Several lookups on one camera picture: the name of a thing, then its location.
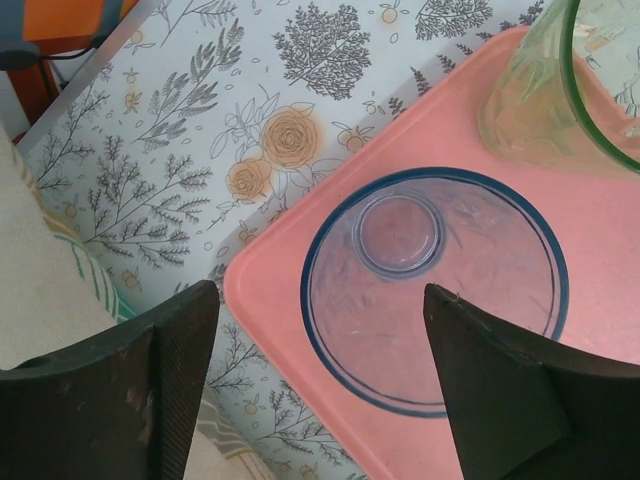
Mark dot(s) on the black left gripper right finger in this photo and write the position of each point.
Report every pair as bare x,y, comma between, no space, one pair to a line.
540,425

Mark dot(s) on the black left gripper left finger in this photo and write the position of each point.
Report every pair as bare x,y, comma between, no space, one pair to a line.
90,400

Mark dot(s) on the tall blue glass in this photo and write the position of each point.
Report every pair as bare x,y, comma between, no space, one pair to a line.
400,240

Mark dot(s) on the tall green glass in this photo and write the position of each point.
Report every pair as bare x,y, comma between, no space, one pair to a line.
535,100

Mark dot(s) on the pink plastic tray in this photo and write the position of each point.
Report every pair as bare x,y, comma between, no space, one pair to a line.
590,250

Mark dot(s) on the cream pillow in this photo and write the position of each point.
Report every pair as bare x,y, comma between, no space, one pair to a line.
40,280

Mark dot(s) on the thin aluminium table edge strip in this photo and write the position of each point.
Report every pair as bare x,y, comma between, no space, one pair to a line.
75,85

